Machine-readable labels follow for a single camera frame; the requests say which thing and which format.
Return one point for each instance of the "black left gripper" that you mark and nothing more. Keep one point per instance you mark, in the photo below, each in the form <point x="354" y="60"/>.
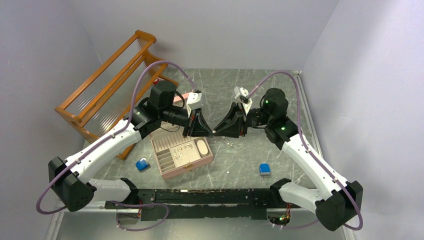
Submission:
<point x="197" y="126"/>

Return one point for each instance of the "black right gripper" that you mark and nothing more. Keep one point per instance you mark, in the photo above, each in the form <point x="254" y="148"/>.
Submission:
<point x="234" y="124"/>

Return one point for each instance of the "silver pearl bangle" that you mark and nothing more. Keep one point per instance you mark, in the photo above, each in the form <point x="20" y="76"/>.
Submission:
<point x="232" y="142"/>

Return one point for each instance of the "pink jewelry box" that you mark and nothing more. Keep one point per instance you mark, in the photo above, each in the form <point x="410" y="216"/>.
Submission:
<point x="175" y="154"/>

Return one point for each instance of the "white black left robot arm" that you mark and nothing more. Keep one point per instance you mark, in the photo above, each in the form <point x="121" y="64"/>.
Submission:
<point x="72" y="179"/>

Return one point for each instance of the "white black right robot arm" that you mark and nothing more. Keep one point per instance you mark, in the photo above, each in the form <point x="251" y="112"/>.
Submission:
<point x="334" y="200"/>

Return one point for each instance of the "white oval pad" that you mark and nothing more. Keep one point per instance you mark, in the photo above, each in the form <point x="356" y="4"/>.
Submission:
<point x="202" y="148"/>

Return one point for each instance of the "blue right scraper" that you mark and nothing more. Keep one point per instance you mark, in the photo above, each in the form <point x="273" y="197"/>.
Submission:
<point x="264" y="169"/>

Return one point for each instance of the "blue scraper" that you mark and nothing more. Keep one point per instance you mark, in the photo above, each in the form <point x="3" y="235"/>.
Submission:
<point x="264" y="169"/>
<point x="142" y="165"/>

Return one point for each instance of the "red white small box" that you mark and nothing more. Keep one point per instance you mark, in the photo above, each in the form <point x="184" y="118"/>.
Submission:
<point x="157" y="80"/>

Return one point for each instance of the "blue left scraper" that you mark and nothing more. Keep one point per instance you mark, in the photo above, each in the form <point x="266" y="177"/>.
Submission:
<point x="142" y="165"/>

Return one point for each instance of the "orange wooden rack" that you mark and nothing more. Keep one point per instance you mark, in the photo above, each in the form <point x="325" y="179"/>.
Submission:
<point x="105" y="97"/>

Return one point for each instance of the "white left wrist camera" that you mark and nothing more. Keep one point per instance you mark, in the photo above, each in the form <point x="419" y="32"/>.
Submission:
<point x="194" y="101"/>

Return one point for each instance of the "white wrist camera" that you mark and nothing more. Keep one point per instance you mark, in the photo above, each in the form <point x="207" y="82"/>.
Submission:
<point x="194" y="101"/>
<point x="243" y="98"/>

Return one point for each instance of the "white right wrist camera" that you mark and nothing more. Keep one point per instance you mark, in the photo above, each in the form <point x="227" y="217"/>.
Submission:
<point x="243" y="98"/>

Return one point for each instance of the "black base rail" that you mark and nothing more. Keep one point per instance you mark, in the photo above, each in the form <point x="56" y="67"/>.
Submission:
<point x="154" y="204"/>

